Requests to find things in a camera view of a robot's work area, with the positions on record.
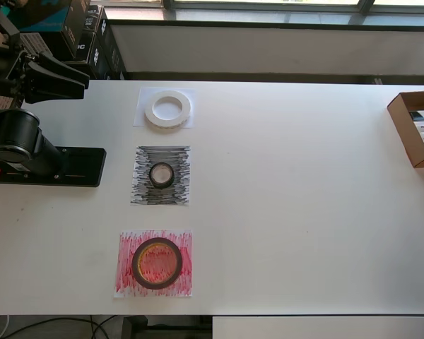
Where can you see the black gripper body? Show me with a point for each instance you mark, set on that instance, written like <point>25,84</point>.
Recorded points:
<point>17,81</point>

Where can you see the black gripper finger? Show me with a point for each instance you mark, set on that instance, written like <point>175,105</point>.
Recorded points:
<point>56,72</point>
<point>53,92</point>

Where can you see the white tape roll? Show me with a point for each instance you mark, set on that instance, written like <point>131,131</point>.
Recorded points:
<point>148,113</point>

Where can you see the black tape roll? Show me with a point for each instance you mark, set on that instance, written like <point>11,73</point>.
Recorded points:
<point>161,185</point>

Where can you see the red tape roll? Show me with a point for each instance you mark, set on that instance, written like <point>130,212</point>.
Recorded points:
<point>157,286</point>

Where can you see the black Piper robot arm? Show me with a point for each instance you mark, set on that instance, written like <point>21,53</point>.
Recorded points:
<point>17,141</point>

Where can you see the black box with white label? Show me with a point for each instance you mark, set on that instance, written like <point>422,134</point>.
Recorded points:
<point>39,44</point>

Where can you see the dark teal box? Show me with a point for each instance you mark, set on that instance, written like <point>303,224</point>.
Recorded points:
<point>46,21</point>

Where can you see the black cardboard box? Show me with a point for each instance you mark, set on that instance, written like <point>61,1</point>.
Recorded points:
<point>106,53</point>

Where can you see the black box with small print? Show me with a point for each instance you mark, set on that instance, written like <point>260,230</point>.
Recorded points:
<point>92,19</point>

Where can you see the blank white paper sheet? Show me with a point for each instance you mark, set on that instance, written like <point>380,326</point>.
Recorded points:
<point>139,106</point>

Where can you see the black scribbled paper sheet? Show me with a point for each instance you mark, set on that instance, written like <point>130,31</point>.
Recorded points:
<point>141,190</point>

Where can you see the red scribbled paper sheet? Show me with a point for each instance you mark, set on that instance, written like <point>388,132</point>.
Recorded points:
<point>123,282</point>

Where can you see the grey window shade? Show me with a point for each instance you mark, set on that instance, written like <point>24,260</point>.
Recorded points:
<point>304,49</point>

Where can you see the small grey clip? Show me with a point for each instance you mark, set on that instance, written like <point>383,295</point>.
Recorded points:
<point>377,81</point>

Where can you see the open brown cardboard box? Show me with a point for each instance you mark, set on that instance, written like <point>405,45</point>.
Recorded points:
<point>403,123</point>

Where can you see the white cabinet top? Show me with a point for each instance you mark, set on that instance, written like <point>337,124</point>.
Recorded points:
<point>321,328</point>

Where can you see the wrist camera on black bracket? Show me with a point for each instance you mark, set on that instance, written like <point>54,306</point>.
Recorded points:
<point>7,28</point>

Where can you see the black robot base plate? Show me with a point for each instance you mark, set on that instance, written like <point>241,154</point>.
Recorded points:
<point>81,169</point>

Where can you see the dark window frame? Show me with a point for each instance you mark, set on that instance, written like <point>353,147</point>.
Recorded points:
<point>366,5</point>

